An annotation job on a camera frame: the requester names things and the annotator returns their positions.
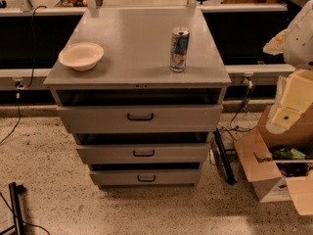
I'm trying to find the grey drawer cabinet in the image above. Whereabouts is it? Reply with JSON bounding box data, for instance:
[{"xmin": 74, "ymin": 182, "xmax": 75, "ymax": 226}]
[{"xmin": 42, "ymin": 7, "xmax": 233, "ymax": 189}]

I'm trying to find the black cable left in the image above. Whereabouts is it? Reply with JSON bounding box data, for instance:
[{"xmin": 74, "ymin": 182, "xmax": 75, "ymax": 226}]
[{"xmin": 0, "ymin": 5, "xmax": 49, "ymax": 146}]

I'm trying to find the black stand lower left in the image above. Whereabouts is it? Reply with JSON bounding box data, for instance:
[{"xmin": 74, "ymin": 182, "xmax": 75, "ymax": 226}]
[{"xmin": 0, "ymin": 182, "xmax": 25, "ymax": 235}]

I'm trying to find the black cables right floor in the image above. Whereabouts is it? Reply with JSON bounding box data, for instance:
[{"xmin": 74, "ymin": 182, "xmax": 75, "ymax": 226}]
[{"xmin": 217, "ymin": 78, "xmax": 262, "ymax": 139}]

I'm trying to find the blue silver drink can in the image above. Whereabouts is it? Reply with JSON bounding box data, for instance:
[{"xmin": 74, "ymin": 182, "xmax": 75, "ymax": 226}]
[{"xmin": 170, "ymin": 27, "xmax": 190, "ymax": 72}]

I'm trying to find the green item in box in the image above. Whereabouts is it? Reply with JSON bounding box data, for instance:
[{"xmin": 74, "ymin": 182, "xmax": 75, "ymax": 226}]
[{"xmin": 273, "ymin": 147, "xmax": 306, "ymax": 160}]

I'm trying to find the white bowl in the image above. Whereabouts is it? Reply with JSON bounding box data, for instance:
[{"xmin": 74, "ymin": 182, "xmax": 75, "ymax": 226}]
[{"xmin": 58, "ymin": 42, "xmax": 104, "ymax": 71}]

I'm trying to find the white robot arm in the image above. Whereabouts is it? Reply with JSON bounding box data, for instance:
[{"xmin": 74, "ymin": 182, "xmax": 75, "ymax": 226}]
[{"xmin": 263, "ymin": 0, "xmax": 313, "ymax": 134}]

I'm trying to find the grey middle drawer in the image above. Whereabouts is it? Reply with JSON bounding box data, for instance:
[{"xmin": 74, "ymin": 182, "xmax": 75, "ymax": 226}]
[{"xmin": 76, "ymin": 144, "xmax": 209, "ymax": 165}]

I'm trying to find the grey top drawer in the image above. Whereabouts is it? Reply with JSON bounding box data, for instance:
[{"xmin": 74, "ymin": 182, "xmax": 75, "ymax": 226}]
[{"xmin": 57, "ymin": 105, "xmax": 222, "ymax": 134}]

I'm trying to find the grey bottom drawer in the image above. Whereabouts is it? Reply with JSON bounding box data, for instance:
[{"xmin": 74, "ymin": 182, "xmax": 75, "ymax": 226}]
[{"xmin": 90, "ymin": 169, "xmax": 201, "ymax": 186}]

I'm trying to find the black bar on floor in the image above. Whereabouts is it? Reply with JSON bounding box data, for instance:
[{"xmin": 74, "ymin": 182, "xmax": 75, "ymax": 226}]
[{"xmin": 213, "ymin": 129, "xmax": 237, "ymax": 185}]

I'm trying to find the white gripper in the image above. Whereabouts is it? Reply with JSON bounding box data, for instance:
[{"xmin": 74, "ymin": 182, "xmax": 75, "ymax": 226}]
[{"xmin": 263, "ymin": 29, "xmax": 313, "ymax": 134}]

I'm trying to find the grey drawer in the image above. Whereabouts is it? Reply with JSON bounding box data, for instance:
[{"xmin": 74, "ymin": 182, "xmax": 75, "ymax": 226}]
[
  {"xmin": 57, "ymin": 105, "xmax": 222, "ymax": 134},
  {"xmin": 76, "ymin": 144, "xmax": 209, "ymax": 165},
  {"xmin": 90, "ymin": 169, "xmax": 201, "ymax": 186}
]

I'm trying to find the brown cardboard box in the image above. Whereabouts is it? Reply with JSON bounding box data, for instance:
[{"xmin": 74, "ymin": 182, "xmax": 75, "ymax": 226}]
[{"xmin": 235, "ymin": 108, "xmax": 313, "ymax": 215}]

